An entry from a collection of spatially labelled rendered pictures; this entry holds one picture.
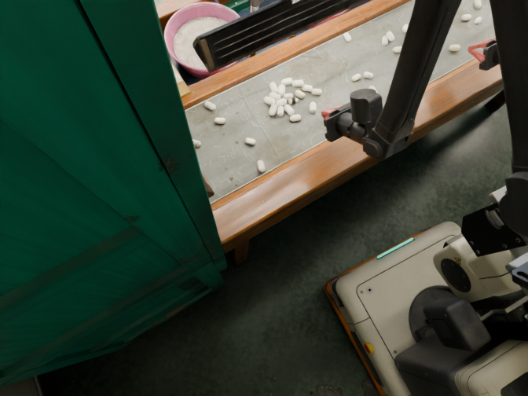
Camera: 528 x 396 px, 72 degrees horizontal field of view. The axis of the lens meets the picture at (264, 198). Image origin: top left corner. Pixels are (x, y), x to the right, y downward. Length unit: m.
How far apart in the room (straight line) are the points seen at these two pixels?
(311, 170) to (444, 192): 1.16
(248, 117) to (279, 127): 0.10
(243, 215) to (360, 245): 0.96
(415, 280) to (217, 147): 0.97
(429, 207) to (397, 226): 0.21
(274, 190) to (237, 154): 0.16
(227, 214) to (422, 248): 0.92
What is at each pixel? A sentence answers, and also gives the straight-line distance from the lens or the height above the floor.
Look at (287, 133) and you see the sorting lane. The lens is 1.11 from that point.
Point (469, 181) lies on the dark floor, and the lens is 2.20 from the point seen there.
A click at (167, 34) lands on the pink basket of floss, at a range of 1.31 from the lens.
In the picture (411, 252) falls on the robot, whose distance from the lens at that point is 1.62.
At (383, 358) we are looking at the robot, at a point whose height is 0.27.
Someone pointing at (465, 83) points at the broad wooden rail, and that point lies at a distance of 1.38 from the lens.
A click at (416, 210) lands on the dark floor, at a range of 2.00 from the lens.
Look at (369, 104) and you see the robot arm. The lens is 0.82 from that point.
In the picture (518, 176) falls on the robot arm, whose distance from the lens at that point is 0.62.
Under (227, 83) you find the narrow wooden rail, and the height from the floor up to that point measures 0.76.
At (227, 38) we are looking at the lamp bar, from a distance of 0.83.
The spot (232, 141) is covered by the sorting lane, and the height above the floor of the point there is 0.74.
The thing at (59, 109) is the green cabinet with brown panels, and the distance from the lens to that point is 0.22.
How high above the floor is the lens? 1.72
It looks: 72 degrees down
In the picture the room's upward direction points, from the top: 12 degrees clockwise
